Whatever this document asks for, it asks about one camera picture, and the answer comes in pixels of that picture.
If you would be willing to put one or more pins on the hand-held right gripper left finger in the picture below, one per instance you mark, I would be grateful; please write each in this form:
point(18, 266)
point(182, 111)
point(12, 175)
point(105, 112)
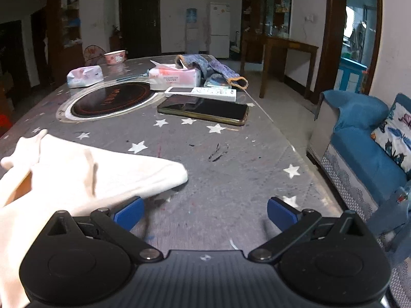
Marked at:
point(130, 213)

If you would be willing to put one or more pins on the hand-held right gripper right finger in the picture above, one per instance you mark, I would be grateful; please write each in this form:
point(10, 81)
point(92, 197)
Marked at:
point(282, 213)

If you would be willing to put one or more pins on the cream fleece garment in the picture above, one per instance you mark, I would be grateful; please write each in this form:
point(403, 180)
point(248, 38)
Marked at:
point(64, 173)

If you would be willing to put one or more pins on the blue sofa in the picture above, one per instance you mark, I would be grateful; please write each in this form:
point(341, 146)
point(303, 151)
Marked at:
point(362, 154)

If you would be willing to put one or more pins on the round induction cooker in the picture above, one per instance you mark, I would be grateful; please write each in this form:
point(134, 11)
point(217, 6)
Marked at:
point(109, 99)

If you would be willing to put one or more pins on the black smartphone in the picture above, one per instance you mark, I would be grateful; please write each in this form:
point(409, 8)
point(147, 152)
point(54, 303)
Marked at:
point(204, 110)

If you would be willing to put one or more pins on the blue pen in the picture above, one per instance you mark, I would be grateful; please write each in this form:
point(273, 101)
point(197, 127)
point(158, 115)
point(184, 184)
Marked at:
point(131, 77)

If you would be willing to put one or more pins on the butterfly print cushion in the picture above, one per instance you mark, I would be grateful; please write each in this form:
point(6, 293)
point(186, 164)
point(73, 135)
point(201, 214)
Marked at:
point(396, 134)

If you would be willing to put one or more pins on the white remote control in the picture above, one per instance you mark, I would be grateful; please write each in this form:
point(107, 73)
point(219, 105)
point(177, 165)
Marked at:
point(205, 93)

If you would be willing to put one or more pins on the pink tissue box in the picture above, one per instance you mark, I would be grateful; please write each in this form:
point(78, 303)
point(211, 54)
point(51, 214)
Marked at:
point(175, 78)

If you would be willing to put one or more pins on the white soft tissue pack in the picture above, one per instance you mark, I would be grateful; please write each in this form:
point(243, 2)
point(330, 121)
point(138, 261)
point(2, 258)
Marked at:
point(85, 77)

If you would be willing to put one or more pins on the teal cabinet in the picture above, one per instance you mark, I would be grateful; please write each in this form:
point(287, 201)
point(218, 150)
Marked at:
point(351, 73)

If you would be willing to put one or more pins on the pink bowl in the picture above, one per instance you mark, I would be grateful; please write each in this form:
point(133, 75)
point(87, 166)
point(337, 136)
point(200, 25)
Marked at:
point(114, 58)

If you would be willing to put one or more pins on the blue patterned fabric pouch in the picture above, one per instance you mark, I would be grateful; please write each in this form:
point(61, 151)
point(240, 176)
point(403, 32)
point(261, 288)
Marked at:
point(215, 67)

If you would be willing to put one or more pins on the pink fan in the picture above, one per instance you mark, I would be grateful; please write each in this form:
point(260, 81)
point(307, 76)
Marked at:
point(93, 54)

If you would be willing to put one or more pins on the wooden side table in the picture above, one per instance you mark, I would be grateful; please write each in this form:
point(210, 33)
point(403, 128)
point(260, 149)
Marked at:
point(289, 46)

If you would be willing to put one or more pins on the dark wooden door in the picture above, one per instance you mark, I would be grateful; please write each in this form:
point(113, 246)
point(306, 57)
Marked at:
point(139, 22)

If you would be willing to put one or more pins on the water dispenser with blue bottle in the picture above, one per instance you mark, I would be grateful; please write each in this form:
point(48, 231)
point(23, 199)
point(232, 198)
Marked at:
point(191, 32)

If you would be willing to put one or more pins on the white refrigerator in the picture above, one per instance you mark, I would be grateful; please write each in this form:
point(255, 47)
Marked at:
point(220, 29)

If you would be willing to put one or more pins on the wooden display cabinet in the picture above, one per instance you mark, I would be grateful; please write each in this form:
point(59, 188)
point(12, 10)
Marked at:
point(257, 16)

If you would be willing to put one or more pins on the narrow wooden shelf cabinet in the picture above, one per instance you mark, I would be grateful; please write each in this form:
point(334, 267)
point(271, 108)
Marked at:
point(69, 22)

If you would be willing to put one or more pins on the wooden doorway frame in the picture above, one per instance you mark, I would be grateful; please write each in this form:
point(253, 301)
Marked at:
point(335, 32)

